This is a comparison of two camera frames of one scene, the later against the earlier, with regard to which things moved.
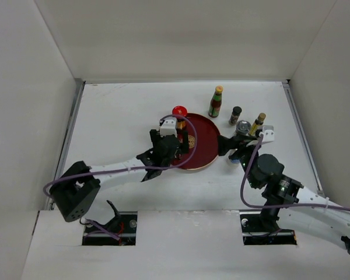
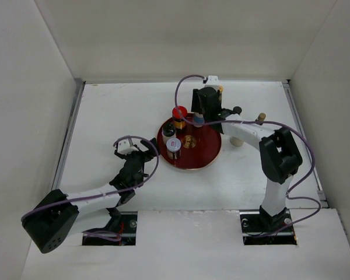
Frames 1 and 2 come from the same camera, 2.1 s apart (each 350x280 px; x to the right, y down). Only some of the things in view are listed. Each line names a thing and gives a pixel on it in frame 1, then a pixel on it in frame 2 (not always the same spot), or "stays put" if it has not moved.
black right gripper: [238, 142] to [196, 102]
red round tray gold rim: [203, 139] stays put
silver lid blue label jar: [236, 160] to [198, 118]
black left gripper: [156, 137] to [147, 156]
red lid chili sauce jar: [181, 122] stays put
